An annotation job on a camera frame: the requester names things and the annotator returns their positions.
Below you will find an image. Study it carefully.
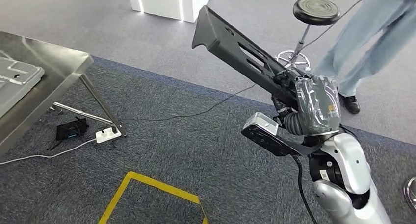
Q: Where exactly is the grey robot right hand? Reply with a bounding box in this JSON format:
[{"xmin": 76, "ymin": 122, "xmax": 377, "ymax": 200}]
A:
[{"xmin": 272, "ymin": 70, "xmax": 342, "ymax": 136}]

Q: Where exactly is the black plastic plate bracket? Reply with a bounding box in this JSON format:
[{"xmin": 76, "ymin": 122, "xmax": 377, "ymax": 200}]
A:
[{"xmin": 191, "ymin": 5, "xmax": 312, "ymax": 111}]

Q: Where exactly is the steel workbench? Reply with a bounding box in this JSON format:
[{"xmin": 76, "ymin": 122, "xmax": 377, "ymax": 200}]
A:
[{"xmin": 0, "ymin": 31, "xmax": 128, "ymax": 157}]

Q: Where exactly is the person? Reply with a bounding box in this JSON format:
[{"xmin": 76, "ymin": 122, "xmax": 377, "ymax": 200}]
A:
[{"xmin": 313, "ymin": 0, "xmax": 416, "ymax": 115}]

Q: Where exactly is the black round stool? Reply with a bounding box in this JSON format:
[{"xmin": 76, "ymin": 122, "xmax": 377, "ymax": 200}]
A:
[{"xmin": 276, "ymin": 0, "xmax": 342, "ymax": 71}]

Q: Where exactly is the white lit plinth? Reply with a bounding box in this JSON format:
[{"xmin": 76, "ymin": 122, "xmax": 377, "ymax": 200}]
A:
[{"xmin": 126, "ymin": 0, "xmax": 217, "ymax": 23}]

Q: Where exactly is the white power strip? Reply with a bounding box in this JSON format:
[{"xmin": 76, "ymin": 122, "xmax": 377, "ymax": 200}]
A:
[{"xmin": 96, "ymin": 126, "xmax": 123, "ymax": 144}]

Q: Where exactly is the black power adapter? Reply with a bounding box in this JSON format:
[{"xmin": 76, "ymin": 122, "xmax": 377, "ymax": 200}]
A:
[{"xmin": 55, "ymin": 117, "xmax": 90, "ymax": 141}]

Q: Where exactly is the grey metal panel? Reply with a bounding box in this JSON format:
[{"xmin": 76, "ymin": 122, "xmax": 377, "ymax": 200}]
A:
[{"xmin": 0, "ymin": 56, "xmax": 46, "ymax": 120}]

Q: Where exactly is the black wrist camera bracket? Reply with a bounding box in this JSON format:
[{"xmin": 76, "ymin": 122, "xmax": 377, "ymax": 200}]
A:
[{"xmin": 240, "ymin": 123, "xmax": 323, "ymax": 157}]

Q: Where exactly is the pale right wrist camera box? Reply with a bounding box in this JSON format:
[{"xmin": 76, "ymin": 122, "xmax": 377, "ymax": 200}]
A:
[{"xmin": 242, "ymin": 111, "xmax": 280, "ymax": 136}]

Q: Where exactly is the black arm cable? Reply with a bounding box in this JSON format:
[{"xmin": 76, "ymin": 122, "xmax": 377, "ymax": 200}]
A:
[{"xmin": 290, "ymin": 154, "xmax": 320, "ymax": 224}]

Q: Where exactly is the thin black cable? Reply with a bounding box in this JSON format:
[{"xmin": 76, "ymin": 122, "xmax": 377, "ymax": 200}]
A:
[{"xmin": 118, "ymin": 0, "xmax": 378, "ymax": 122}]

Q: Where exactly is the white power cable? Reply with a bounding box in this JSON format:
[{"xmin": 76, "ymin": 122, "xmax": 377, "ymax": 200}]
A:
[{"xmin": 0, "ymin": 138, "xmax": 98, "ymax": 166}]

